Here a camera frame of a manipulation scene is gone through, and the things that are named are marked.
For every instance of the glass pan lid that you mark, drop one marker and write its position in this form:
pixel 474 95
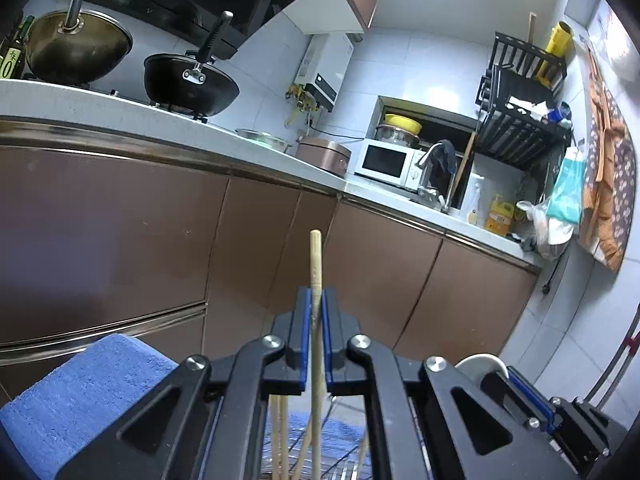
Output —
pixel 262 140

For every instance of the wooden cutting board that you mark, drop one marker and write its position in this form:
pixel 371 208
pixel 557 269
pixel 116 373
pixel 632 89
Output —
pixel 465 170

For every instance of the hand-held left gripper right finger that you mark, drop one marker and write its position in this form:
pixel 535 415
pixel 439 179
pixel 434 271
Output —
pixel 327 340

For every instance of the brass wok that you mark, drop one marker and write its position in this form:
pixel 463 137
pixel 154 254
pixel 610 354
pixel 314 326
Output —
pixel 75 50

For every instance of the brown base cabinets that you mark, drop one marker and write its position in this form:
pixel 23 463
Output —
pixel 125 235

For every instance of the white rag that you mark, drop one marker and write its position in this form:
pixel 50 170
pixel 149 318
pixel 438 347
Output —
pixel 525 109

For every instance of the black dish rack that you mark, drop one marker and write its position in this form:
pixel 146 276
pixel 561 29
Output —
pixel 520 135

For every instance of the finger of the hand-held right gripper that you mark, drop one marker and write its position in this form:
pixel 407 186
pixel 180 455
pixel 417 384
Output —
pixel 530 395

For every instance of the chrome sink faucet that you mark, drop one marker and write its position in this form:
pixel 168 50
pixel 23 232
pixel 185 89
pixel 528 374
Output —
pixel 425 157

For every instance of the black wok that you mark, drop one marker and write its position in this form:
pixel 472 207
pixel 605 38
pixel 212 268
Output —
pixel 190 85

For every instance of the yellow pot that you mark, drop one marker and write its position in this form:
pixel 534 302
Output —
pixel 402 122

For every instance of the white water heater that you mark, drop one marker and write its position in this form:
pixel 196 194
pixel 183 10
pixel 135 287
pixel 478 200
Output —
pixel 325 70

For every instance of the brown rice cooker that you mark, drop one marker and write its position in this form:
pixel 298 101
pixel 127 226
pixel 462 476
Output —
pixel 322 155

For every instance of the hanging white plastic bag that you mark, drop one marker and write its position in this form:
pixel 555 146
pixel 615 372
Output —
pixel 622 50

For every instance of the single light wooden chopstick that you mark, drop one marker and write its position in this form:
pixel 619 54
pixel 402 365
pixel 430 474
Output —
pixel 315 260

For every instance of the yellow foil roll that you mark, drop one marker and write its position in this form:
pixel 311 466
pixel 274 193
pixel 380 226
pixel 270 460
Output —
pixel 555 47

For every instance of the dark cloth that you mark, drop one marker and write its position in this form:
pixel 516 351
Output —
pixel 446 155

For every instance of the olive oil bottle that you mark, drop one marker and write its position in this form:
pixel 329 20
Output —
pixel 12 55

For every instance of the steel pot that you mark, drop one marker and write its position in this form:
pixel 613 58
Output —
pixel 395 135

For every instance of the crumpled white plastic bag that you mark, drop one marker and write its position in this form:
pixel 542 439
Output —
pixel 547 232

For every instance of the yellow detergent bottle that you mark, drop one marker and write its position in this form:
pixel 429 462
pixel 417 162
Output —
pixel 499 217

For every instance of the orange floral apron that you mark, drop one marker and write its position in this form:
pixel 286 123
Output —
pixel 610 175

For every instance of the white microwave oven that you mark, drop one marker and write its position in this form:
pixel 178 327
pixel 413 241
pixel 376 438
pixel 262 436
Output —
pixel 382 162

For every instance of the blue terry towel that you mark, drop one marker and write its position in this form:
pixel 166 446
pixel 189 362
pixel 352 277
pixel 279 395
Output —
pixel 85 400

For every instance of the set of wooden chopsticks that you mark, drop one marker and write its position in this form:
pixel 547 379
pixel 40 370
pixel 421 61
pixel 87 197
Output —
pixel 283 435

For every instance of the small white bottle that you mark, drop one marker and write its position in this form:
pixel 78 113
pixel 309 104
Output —
pixel 476 207

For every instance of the teal plastic bag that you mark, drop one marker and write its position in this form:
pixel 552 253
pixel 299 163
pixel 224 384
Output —
pixel 565 185

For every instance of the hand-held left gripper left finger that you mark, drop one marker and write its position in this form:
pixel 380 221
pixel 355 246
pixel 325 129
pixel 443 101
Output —
pixel 305 340

